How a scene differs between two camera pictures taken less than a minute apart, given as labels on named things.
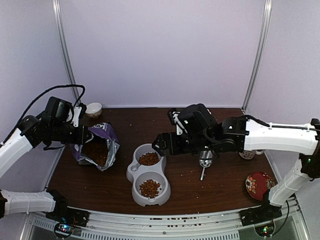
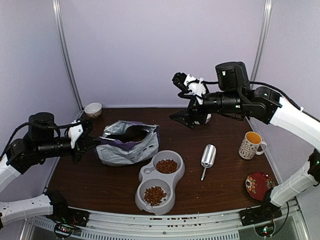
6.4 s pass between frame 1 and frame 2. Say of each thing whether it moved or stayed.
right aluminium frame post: stayed
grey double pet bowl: moved
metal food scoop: stayed
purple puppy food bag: moved
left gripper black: moved
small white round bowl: stayed
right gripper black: moved
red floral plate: stayed
